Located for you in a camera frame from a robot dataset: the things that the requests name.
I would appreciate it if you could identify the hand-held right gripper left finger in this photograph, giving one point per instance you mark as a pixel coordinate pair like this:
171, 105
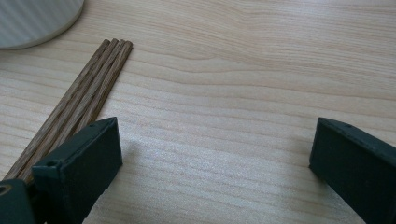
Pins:
81, 168

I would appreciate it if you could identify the row of wooden chopsticks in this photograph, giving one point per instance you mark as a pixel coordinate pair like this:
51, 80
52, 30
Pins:
102, 71

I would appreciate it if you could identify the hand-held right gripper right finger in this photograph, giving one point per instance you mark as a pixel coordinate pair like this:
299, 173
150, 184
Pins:
358, 174

